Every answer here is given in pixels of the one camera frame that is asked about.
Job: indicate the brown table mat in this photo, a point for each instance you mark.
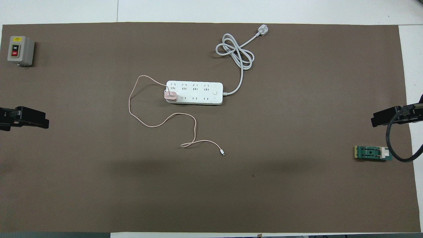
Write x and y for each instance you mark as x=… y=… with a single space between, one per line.
x=264 y=191

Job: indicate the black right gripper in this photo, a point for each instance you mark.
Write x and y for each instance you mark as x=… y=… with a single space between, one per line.
x=406 y=114

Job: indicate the pink charger adapter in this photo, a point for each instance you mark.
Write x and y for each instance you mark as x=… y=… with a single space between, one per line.
x=171 y=97

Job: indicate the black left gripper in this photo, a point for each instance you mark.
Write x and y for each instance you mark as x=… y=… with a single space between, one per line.
x=19 y=115

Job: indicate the white power strip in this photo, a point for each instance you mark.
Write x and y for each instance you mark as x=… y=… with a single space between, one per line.
x=198 y=92

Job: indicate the green knife switch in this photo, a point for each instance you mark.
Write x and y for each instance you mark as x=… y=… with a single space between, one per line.
x=370 y=153

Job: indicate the grey on-off switch box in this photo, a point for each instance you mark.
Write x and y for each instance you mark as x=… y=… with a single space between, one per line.
x=24 y=49

